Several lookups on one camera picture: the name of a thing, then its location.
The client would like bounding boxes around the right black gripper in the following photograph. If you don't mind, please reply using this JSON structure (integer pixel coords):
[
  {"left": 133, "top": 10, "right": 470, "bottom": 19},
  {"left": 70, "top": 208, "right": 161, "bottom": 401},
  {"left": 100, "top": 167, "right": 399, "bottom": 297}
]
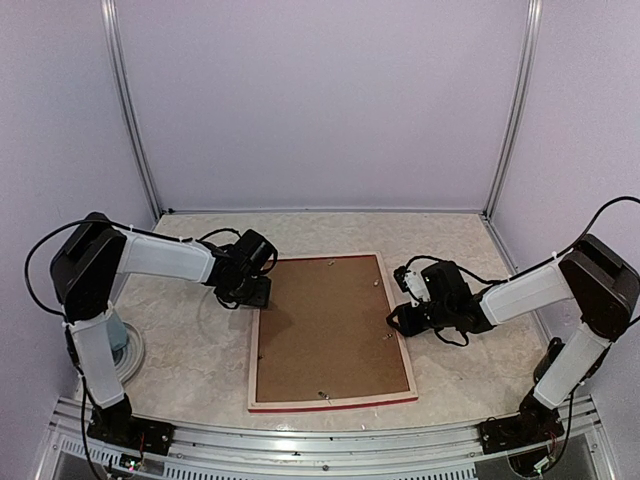
[{"left": 386, "top": 301, "right": 453, "bottom": 338}]

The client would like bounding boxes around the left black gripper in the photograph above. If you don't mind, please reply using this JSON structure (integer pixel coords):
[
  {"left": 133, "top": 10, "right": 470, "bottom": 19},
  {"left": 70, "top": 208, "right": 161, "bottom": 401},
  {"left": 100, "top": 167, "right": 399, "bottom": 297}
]
[{"left": 220, "top": 274, "right": 272, "bottom": 308}]

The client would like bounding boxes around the brown backing board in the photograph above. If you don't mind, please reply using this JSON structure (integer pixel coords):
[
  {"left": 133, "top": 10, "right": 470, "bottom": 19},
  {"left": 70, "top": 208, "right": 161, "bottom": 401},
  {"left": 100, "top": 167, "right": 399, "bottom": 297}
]
[{"left": 253, "top": 254, "right": 412, "bottom": 404}]

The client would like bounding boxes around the wooden red photo frame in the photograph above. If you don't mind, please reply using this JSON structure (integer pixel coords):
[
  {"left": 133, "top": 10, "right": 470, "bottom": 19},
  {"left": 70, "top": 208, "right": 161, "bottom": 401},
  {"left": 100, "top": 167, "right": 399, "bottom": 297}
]
[{"left": 247, "top": 251, "right": 420, "bottom": 415}]

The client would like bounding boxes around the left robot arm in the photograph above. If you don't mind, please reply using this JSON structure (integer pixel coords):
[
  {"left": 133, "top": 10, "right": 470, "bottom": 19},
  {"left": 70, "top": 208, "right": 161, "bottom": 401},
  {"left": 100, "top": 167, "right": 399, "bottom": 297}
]
[{"left": 50, "top": 212, "right": 279, "bottom": 448}]

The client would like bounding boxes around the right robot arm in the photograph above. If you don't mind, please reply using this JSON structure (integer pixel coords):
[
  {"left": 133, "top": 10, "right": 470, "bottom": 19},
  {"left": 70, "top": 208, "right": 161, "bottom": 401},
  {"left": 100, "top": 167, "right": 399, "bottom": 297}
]
[{"left": 386, "top": 233, "right": 639, "bottom": 453}]

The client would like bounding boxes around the light blue cup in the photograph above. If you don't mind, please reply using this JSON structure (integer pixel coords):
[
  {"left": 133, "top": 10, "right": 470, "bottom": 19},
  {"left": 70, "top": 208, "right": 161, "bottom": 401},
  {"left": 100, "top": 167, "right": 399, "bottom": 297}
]
[{"left": 106, "top": 311, "right": 128, "bottom": 352}]

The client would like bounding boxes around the white round plate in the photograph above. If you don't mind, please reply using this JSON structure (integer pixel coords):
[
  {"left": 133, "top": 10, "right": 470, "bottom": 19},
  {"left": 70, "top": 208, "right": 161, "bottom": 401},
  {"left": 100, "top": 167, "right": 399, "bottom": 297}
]
[{"left": 112, "top": 323, "right": 146, "bottom": 385}]

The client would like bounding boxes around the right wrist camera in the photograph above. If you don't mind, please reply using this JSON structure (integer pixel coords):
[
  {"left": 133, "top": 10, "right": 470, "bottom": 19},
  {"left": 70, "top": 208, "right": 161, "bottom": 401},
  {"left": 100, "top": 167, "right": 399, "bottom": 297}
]
[{"left": 393, "top": 266, "right": 430, "bottom": 307}]

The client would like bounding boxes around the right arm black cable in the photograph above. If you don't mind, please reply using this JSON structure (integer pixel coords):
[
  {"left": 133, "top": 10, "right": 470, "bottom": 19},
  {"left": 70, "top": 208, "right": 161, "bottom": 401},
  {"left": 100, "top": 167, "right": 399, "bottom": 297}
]
[{"left": 402, "top": 195, "right": 640, "bottom": 301}]

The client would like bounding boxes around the aluminium front rail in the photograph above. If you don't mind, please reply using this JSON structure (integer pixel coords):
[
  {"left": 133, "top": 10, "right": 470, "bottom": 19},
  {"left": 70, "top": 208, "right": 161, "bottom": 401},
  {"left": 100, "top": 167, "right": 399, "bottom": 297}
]
[{"left": 47, "top": 397, "right": 609, "bottom": 480}]

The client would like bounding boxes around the left aluminium post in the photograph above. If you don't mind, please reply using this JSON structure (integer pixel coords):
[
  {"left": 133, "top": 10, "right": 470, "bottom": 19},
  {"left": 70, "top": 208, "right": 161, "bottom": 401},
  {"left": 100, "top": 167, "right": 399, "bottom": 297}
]
[{"left": 100, "top": 0, "right": 163, "bottom": 220}]

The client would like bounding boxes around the aluminium post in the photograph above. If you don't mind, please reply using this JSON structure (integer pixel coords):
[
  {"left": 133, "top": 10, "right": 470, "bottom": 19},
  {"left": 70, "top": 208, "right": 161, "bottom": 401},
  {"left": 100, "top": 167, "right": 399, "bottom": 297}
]
[
  {"left": 483, "top": 0, "right": 543, "bottom": 223},
  {"left": 100, "top": 0, "right": 163, "bottom": 220}
]

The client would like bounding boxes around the right aluminium post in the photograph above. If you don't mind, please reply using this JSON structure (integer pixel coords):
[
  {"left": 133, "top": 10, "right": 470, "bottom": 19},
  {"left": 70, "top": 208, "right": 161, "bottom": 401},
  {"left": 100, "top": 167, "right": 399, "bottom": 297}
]
[{"left": 483, "top": 0, "right": 543, "bottom": 223}]

